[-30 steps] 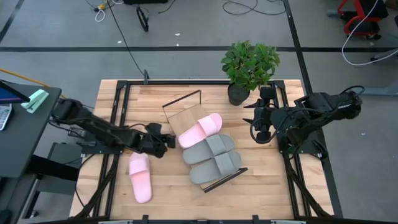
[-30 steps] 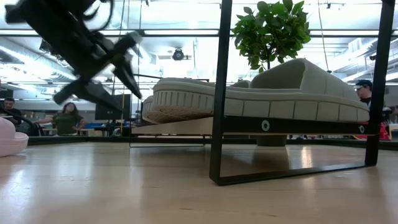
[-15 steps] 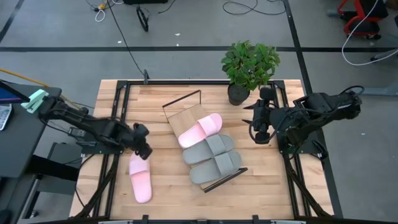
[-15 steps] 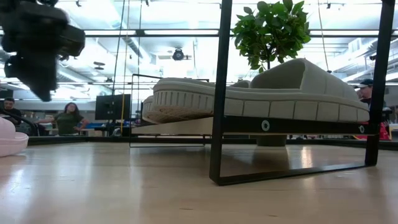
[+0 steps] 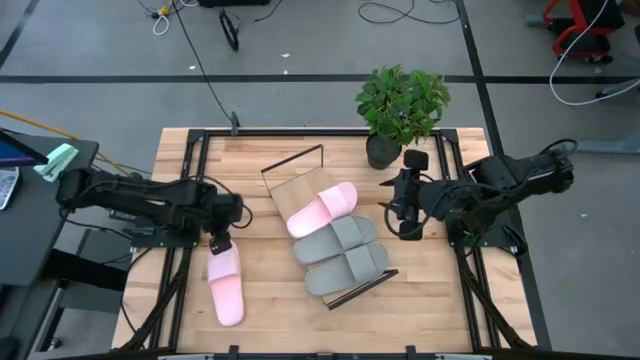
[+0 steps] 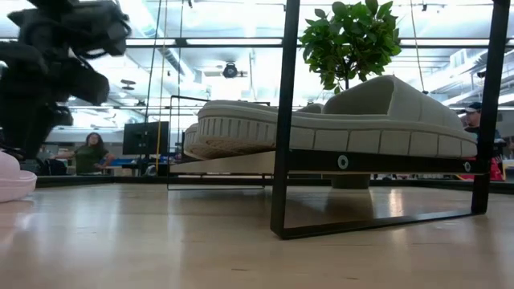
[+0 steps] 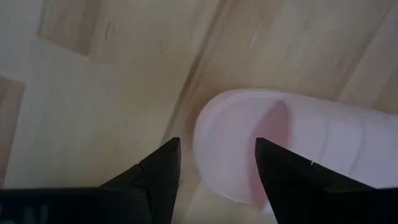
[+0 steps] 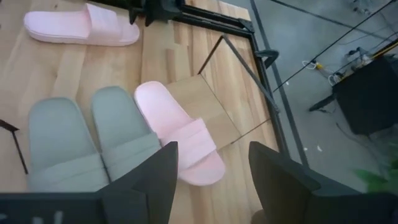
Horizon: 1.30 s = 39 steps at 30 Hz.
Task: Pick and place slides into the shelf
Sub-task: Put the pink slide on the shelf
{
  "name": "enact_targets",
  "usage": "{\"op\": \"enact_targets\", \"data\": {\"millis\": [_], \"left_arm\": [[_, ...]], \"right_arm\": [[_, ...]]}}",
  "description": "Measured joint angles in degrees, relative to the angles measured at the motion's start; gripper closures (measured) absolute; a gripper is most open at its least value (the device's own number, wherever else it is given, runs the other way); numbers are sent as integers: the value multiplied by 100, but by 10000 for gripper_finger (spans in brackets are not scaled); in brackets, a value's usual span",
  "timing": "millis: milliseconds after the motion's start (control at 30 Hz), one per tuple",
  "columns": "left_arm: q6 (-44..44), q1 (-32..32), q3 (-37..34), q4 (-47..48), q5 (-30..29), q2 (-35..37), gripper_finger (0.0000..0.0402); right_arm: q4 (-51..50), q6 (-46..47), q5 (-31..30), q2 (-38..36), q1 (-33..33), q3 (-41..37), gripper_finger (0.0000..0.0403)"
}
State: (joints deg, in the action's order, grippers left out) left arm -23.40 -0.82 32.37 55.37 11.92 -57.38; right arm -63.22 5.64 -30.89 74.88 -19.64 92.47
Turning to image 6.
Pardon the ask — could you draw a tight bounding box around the grey slide sandal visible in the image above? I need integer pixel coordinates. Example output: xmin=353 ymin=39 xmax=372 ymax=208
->
xmin=196 ymin=75 xmax=479 ymax=161
xmin=182 ymin=103 xmax=324 ymax=161

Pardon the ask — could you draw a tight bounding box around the black aluminium table frame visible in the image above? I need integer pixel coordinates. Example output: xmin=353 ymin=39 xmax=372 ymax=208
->
xmin=35 ymin=174 xmax=514 ymax=195

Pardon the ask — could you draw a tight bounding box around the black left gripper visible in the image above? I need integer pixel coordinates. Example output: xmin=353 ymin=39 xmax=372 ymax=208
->
xmin=0 ymin=0 xmax=132 ymax=160

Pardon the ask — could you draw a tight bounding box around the green potted plant black pot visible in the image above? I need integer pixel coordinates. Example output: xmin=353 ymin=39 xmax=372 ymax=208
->
xmin=300 ymin=0 xmax=402 ymax=190

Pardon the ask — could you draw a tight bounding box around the red crate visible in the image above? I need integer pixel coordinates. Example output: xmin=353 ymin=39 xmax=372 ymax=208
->
xmin=457 ymin=157 xmax=505 ymax=182

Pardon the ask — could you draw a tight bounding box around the yellow hanging rope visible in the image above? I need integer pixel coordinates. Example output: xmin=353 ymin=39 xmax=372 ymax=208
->
xmin=409 ymin=0 xmax=427 ymax=94
xmin=154 ymin=0 xmax=168 ymax=177

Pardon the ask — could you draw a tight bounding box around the pink slide sandal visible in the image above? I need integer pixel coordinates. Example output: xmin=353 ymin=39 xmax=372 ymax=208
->
xmin=0 ymin=150 xmax=38 ymax=204

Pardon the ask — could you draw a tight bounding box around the black frame wooden shoe shelf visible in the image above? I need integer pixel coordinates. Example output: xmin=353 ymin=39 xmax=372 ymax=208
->
xmin=167 ymin=0 xmax=511 ymax=241

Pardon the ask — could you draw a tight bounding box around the round black ceiling fixture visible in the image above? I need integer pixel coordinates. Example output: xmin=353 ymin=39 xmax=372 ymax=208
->
xmin=222 ymin=61 xmax=239 ymax=79

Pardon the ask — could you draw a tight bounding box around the black monitor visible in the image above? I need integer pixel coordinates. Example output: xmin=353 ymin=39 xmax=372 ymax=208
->
xmin=122 ymin=120 xmax=170 ymax=157

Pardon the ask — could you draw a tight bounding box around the person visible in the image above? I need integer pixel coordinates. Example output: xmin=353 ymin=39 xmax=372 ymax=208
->
xmin=457 ymin=101 xmax=505 ymax=145
xmin=50 ymin=132 xmax=117 ymax=176

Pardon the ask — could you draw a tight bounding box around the black hanging cable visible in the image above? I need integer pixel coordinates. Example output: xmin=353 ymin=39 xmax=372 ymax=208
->
xmin=143 ymin=0 xmax=162 ymax=121

